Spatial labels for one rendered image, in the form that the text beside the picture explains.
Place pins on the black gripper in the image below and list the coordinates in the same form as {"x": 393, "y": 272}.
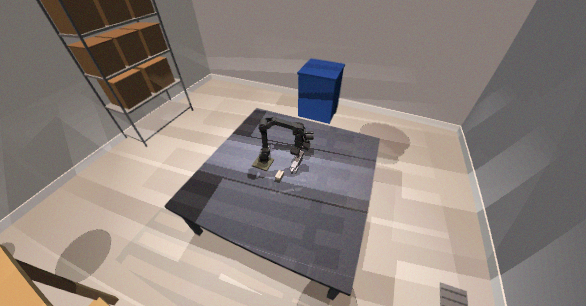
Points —
{"x": 296, "y": 150}

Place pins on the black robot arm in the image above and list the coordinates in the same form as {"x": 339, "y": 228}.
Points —
{"x": 298, "y": 130}

